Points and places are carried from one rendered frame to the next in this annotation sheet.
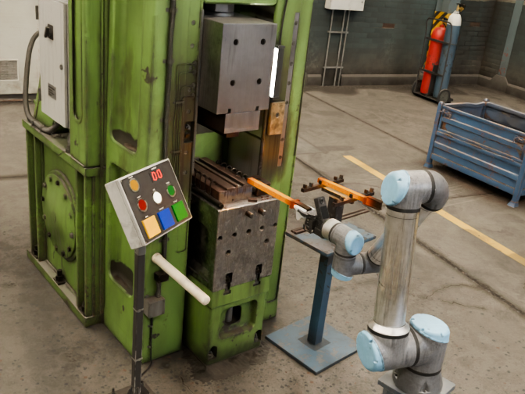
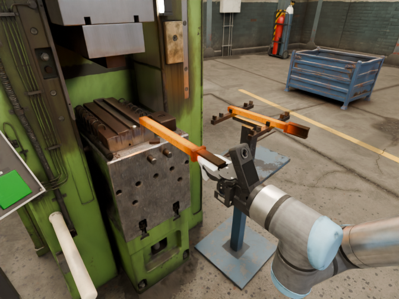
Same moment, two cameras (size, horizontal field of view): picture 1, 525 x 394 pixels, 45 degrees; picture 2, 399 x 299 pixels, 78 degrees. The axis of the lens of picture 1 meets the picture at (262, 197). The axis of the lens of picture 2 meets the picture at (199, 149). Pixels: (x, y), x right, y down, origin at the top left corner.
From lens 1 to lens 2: 2.11 m
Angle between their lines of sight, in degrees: 9
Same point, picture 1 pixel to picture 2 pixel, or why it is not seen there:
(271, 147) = (174, 78)
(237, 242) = (145, 190)
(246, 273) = (162, 213)
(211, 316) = (132, 260)
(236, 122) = (105, 40)
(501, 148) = (336, 74)
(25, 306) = not seen: outside the picture
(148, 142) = not seen: outside the picture
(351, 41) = (235, 30)
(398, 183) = not seen: outside the picture
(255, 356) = (186, 272)
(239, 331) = (167, 257)
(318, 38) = (218, 30)
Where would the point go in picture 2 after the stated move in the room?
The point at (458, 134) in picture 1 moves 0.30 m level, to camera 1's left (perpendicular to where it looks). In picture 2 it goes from (306, 69) to (288, 68)
